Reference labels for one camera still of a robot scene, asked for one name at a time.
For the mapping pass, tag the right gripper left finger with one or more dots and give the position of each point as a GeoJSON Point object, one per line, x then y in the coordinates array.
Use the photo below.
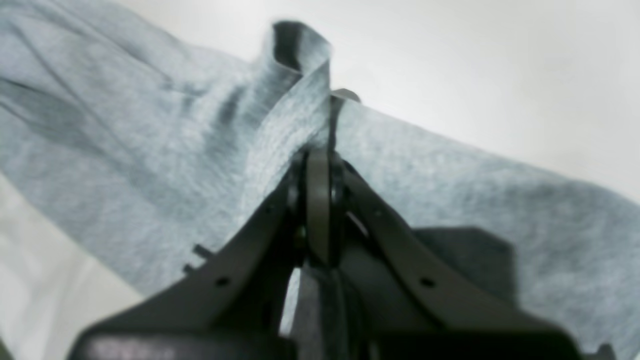
{"type": "Point", "coordinates": [230, 308]}

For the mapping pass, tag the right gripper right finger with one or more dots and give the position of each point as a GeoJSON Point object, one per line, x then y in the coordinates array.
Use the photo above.
{"type": "Point", "coordinates": [404, 303]}

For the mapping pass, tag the grey t-shirt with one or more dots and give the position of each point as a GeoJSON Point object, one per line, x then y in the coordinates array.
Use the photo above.
{"type": "Point", "coordinates": [139, 146]}

